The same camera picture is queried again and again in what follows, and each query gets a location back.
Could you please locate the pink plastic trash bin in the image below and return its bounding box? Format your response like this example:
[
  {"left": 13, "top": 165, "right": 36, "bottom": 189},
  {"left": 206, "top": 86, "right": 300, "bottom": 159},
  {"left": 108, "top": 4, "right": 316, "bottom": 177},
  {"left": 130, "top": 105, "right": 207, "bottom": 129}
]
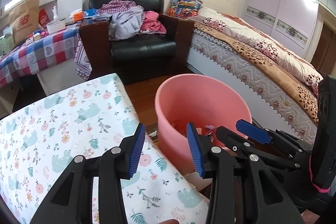
[{"left": 154, "top": 74, "right": 252, "bottom": 174}]

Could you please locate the red packet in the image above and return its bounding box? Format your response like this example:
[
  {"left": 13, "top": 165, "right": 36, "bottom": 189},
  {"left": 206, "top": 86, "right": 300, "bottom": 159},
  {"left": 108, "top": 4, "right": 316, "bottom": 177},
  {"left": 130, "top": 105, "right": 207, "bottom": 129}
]
[{"left": 39, "top": 9, "right": 50, "bottom": 29}]

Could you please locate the white tissue box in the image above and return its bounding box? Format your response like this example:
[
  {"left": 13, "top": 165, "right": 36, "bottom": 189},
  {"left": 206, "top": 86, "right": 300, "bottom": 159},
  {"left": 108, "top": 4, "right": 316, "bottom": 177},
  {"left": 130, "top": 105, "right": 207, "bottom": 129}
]
[{"left": 47, "top": 18, "right": 66, "bottom": 34}]

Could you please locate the orange box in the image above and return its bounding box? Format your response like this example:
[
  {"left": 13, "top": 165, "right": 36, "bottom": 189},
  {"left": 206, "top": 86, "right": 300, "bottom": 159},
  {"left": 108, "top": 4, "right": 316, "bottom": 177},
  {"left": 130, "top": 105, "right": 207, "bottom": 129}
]
[{"left": 69, "top": 9, "right": 83, "bottom": 22}]

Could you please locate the colourful comic pillow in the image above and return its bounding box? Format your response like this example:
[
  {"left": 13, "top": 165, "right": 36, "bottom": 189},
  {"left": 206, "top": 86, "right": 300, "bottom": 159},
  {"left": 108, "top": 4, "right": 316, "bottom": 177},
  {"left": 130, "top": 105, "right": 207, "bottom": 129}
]
[{"left": 167, "top": 0, "right": 203, "bottom": 18}]

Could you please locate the grey lilac clothes pile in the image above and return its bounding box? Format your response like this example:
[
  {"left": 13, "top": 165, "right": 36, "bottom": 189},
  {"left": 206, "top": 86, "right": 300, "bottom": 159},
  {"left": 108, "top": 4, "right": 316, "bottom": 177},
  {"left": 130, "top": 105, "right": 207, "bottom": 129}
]
[{"left": 92, "top": 6, "right": 144, "bottom": 40}]

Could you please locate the lilac sliding wardrobe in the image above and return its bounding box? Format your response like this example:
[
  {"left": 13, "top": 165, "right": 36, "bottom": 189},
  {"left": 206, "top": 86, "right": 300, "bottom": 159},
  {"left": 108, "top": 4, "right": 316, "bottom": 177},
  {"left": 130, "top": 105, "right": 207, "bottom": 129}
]
[{"left": 244, "top": 0, "right": 335, "bottom": 61}]

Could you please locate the floral animal print tablecloth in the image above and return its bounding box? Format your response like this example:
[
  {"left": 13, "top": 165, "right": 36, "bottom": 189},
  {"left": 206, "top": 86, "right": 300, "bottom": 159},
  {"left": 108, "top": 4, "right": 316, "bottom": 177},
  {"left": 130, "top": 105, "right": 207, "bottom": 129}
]
[{"left": 1, "top": 74, "right": 209, "bottom": 223}]

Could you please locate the checkered red shirt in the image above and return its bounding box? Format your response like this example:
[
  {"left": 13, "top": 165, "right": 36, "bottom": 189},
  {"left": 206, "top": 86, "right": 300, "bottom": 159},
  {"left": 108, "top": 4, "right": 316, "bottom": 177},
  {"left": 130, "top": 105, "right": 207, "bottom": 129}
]
[{"left": 98, "top": 0, "right": 137, "bottom": 14}]

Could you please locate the black leather armchair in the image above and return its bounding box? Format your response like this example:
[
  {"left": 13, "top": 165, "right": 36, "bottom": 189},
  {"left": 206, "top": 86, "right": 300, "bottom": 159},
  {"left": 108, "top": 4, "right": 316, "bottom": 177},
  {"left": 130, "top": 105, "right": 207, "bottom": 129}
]
[{"left": 88, "top": 0, "right": 194, "bottom": 84}]

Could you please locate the bed with quilted mattress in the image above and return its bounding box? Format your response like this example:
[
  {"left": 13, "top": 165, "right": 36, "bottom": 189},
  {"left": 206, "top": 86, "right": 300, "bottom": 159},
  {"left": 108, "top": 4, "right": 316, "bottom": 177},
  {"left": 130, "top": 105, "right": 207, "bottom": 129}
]
[{"left": 187, "top": 28, "right": 318, "bottom": 144}]

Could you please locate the floral beige blanket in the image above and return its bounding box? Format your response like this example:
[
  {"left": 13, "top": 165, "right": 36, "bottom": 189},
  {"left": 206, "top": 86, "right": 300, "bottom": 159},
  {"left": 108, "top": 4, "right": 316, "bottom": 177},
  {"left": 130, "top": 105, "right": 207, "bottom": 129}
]
[{"left": 189, "top": 7, "right": 323, "bottom": 124}]

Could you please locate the blue packet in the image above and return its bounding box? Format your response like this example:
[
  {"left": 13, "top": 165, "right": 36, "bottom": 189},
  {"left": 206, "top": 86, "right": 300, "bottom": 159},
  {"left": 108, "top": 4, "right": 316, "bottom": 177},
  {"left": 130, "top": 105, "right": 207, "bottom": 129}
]
[{"left": 83, "top": 9, "right": 98, "bottom": 18}]

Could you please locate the pink red garment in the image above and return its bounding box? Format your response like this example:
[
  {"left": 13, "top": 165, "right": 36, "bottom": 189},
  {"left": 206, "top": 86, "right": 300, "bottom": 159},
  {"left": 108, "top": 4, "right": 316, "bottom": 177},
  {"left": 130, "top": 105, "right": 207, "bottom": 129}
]
[{"left": 139, "top": 11, "right": 166, "bottom": 34}]

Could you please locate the plaid checkered tablecloth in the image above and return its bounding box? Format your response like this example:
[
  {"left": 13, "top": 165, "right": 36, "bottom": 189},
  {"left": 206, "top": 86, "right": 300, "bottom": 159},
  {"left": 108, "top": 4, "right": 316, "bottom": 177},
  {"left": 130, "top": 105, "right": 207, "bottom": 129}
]
[{"left": 1, "top": 22, "right": 80, "bottom": 88}]

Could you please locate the brown New Balance paper bag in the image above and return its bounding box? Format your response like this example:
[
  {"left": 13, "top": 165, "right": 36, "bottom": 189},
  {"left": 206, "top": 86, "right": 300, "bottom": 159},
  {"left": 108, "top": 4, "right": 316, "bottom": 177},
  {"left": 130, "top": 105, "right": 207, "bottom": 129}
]
[{"left": 9, "top": 0, "right": 39, "bottom": 45}]

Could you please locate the green carton box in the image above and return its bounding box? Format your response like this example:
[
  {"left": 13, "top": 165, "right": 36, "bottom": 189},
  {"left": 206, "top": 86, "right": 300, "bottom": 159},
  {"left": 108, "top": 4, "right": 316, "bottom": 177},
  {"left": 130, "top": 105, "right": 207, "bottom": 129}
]
[{"left": 0, "top": 27, "right": 15, "bottom": 55}]

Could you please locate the dark wooden side cabinet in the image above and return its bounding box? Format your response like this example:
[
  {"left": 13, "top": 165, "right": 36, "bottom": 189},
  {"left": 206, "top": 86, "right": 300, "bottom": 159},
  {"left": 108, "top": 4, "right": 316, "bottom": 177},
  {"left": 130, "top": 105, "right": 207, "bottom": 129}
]
[{"left": 79, "top": 19, "right": 112, "bottom": 80}]

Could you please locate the left hand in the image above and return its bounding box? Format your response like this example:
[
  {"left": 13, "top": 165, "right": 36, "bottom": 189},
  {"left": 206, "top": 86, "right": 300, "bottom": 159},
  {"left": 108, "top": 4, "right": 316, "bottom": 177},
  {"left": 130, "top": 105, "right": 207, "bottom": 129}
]
[{"left": 159, "top": 219, "right": 179, "bottom": 224}]

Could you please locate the red pink patterned cloth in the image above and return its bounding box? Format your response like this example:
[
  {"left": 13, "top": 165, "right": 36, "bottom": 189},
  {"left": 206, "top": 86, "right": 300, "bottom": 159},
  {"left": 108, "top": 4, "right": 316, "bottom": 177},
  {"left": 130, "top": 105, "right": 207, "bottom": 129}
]
[{"left": 74, "top": 35, "right": 92, "bottom": 81}]

